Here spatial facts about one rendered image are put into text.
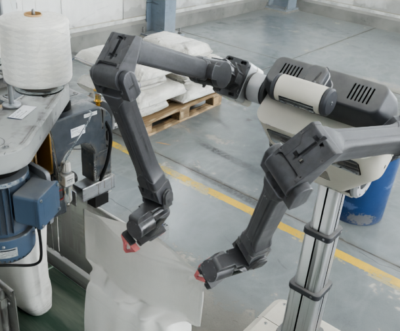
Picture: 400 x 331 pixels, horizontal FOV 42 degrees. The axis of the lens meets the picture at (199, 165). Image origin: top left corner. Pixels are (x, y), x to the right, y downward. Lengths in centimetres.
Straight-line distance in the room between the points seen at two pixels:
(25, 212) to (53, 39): 42
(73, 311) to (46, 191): 107
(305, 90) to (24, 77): 67
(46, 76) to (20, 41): 10
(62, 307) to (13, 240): 97
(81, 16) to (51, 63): 560
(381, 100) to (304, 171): 51
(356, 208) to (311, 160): 273
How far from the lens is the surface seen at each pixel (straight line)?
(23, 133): 135
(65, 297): 237
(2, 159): 126
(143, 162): 133
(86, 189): 178
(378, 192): 362
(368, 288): 323
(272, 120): 154
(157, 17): 764
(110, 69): 118
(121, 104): 121
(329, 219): 183
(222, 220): 352
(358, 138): 102
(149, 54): 126
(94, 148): 173
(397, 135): 115
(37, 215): 131
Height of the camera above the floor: 199
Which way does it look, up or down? 29 degrees down
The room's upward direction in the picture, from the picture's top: 5 degrees clockwise
